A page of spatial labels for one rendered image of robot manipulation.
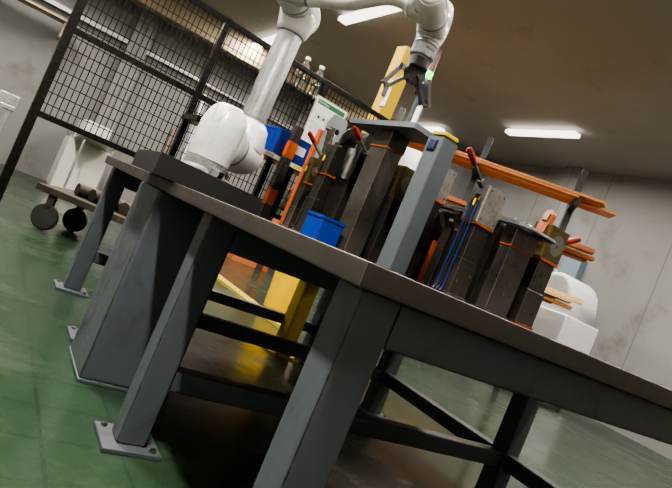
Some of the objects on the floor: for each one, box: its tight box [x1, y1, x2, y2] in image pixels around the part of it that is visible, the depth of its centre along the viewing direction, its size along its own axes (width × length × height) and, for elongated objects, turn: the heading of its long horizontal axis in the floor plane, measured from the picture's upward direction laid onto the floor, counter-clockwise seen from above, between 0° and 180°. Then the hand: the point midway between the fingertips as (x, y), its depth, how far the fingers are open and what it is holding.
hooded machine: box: [532, 272, 598, 410], centre depth 727 cm, size 80×65×152 cm
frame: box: [53, 167, 672, 488], centre depth 236 cm, size 256×161×66 cm, turn 117°
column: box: [68, 181, 228, 401], centre depth 211 cm, size 31×31×66 cm
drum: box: [264, 271, 300, 313], centre depth 548 cm, size 39×39×61 cm
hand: (398, 112), depth 206 cm, fingers open, 13 cm apart
